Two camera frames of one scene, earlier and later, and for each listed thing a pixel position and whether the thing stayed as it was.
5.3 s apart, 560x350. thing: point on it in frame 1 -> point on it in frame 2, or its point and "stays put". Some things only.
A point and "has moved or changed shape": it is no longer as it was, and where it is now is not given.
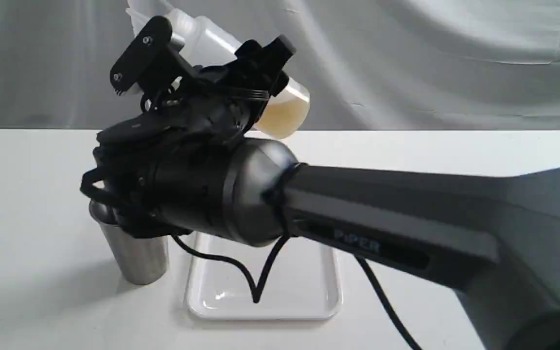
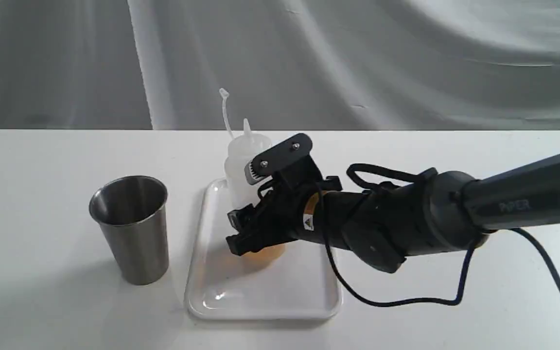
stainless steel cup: (141, 260) stays put
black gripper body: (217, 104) -> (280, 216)
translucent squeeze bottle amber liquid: (199, 43) has moved or changed shape
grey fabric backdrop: (364, 64) stays put
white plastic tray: (304, 283) stays put
